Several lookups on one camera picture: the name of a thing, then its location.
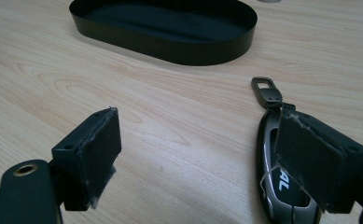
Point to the black oval tray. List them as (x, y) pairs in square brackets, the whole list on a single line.
[(170, 28)]

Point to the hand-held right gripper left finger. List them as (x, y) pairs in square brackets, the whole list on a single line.
[(90, 161)]

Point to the black car key fob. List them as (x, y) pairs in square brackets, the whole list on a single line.
[(275, 174)]

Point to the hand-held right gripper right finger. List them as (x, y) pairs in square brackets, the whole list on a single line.
[(319, 165)]

